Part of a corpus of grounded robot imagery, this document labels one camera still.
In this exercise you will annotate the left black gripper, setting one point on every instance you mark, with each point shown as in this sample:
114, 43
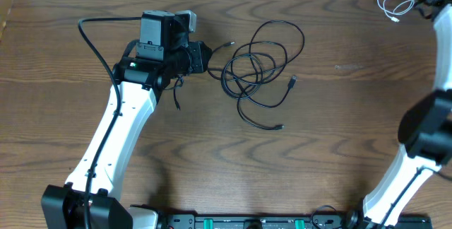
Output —
200, 50

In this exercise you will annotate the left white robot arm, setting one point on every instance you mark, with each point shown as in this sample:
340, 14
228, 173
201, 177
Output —
91, 193

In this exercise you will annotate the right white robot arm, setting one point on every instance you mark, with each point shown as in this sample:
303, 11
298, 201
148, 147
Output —
424, 135

